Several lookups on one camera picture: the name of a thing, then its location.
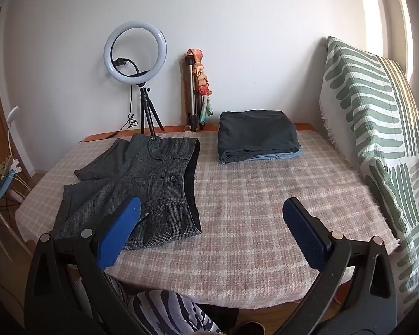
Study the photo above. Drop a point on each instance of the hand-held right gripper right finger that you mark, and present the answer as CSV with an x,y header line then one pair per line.
x,y
307,237

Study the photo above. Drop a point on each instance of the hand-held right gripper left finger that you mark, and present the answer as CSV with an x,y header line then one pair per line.
x,y
122,230

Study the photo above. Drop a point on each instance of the grey checked pants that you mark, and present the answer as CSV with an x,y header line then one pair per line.
x,y
153,181

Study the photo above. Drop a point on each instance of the dark grey folded pants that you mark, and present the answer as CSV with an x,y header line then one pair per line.
x,y
258,132

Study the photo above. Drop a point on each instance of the pink checked tablecloth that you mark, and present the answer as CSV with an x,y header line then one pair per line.
x,y
248,199

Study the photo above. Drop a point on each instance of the person's striped trouser leg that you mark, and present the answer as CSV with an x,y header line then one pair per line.
x,y
160,310

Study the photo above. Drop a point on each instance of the blue folded jeans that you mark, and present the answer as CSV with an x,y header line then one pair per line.
x,y
265,156

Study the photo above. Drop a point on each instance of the orange patterned sheet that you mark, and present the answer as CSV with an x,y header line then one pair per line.
x,y
101,135

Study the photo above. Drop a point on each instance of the small black tripod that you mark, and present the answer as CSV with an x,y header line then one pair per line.
x,y
144,108

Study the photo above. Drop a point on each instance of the green striped white pillow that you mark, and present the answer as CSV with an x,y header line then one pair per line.
x,y
363,94

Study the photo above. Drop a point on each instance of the folded silver tripod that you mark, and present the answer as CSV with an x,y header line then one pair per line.
x,y
189,90

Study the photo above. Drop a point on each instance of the white clip lamp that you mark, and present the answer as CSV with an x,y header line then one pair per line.
x,y
11,115

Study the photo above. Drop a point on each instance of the colourful patterned scarf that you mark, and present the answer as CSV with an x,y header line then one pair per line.
x,y
199,73

